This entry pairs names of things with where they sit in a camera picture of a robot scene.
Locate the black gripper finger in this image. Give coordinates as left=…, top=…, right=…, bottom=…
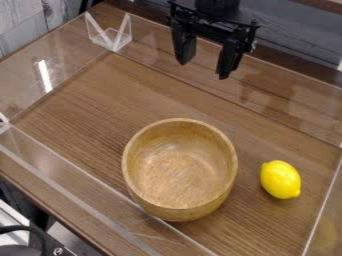
left=171, top=20, right=197, bottom=65
left=217, top=39, right=245, bottom=80

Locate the clear acrylic corner bracket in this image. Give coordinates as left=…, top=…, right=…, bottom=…
left=84, top=12, right=132, bottom=52

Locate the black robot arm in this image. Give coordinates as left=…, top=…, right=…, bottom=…
left=169, top=0, right=261, bottom=80

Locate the yellow lemon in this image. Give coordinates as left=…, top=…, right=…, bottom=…
left=259, top=160, right=302, bottom=200

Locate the brown wooden bowl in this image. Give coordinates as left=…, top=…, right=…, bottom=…
left=122, top=118, right=238, bottom=222

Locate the clear acrylic tray wall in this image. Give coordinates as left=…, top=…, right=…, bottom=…
left=0, top=16, right=342, bottom=256

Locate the black cable bottom left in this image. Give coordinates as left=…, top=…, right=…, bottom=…
left=0, top=225, right=47, bottom=256

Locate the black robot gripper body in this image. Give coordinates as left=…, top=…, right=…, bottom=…
left=169, top=0, right=261, bottom=51

